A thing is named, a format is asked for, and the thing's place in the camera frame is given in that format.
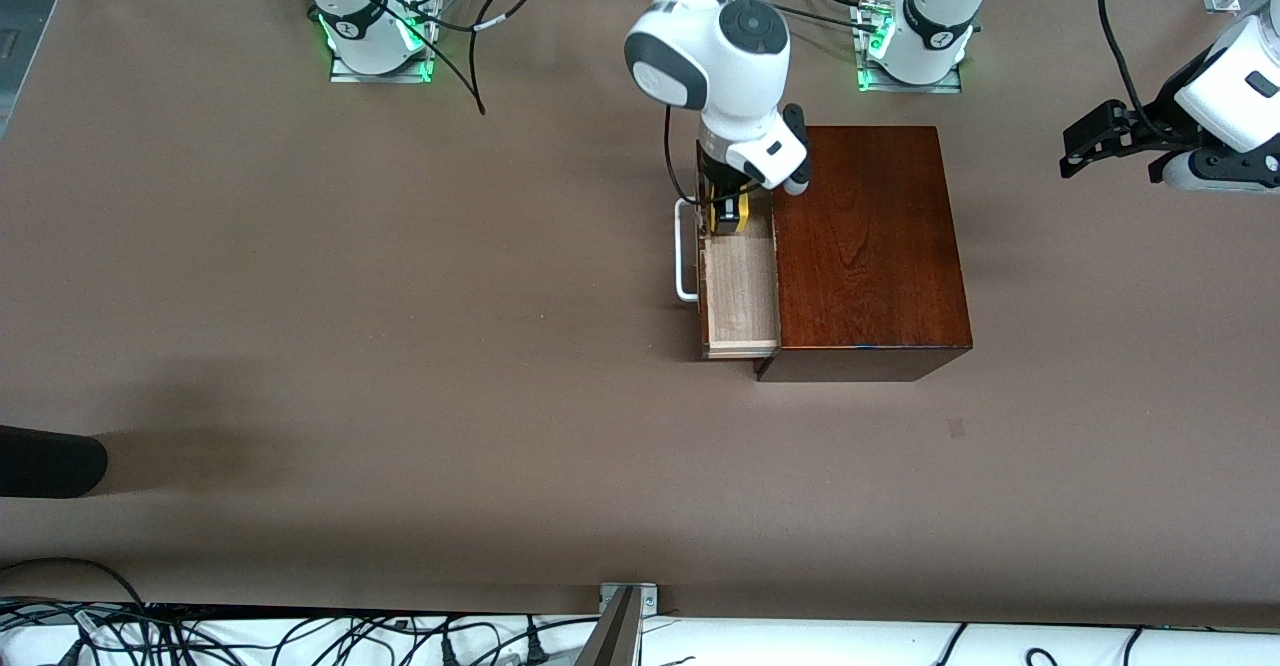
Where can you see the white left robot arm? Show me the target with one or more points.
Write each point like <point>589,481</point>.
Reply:
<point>940,6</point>

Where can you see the black cylindrical object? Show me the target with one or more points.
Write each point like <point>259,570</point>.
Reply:
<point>50,462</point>

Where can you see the small metal edge bracket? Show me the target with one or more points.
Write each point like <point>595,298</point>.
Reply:
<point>645,598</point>

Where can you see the black power plug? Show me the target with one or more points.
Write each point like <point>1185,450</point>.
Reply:
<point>536,651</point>
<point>450,654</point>

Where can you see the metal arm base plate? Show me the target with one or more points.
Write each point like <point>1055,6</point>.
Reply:
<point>875,84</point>
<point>345,74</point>

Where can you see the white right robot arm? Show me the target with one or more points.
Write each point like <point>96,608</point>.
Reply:
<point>710,56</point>

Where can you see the brown table cover sheet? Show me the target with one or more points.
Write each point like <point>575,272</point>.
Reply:
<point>400,396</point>

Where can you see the dark wooden drawer cabinet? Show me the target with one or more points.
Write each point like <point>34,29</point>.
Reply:
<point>870,246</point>

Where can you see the yellow cube block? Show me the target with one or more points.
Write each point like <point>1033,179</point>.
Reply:
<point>744,216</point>

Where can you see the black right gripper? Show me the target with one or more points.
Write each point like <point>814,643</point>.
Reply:
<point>718,180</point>

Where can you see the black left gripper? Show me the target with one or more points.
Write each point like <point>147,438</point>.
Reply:
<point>1162,111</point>

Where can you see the grey metal bar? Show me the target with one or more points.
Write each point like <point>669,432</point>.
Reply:
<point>612,641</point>

